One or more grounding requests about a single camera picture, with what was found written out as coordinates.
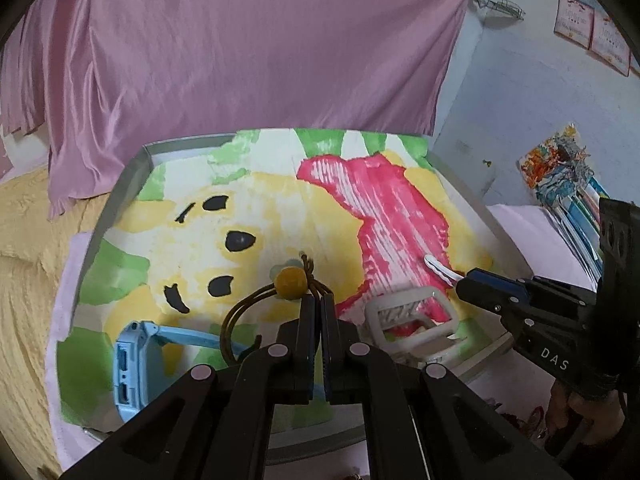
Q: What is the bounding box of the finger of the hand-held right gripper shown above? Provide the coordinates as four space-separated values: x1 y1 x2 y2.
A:
456 277 529 320
467 268 533 302

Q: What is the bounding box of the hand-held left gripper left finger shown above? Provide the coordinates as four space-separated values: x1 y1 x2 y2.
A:
60 294 321 480

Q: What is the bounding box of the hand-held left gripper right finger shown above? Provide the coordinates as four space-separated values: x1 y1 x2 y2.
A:
320 292 571 480

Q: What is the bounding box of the white hair pin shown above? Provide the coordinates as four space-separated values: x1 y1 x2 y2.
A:
424 255 466 283

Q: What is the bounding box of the brown hair tie yellow bead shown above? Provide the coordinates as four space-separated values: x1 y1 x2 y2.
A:
220 254 333 363

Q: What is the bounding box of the grey cardboard box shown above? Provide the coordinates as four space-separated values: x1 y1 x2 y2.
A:
70 130 516 466

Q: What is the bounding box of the person's right hand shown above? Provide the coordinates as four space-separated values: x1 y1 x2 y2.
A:
547 385 626 443

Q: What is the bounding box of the white plastic hair clip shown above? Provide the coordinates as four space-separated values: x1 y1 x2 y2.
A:
364 285 458 361

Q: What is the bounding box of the pink tablecloth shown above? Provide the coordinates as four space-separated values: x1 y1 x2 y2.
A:
45 204 601 480

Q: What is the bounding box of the stack of books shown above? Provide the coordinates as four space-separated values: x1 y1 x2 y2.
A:
537 175 613 286

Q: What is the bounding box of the colourful paper decoration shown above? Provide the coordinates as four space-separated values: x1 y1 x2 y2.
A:
517 122 596 201

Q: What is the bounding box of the painted bear paper sheet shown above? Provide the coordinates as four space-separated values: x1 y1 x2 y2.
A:
57 127 496 436

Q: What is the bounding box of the light blue smart watch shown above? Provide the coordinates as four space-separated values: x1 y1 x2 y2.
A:
114 321 251 421

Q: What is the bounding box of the yellow blanket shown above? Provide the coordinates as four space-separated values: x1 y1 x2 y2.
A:
0 167 113 461

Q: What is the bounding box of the wide pink satin curtain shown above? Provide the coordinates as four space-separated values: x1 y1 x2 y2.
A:
47 0 473 221

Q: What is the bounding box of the tied pink window curtain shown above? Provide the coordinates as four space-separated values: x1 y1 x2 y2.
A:
0 7 56 136

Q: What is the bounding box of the group of wall certificates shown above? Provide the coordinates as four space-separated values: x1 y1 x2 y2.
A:
554 0 640 78

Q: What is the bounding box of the wire wall rack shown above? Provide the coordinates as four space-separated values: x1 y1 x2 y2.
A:
470 0 526 21

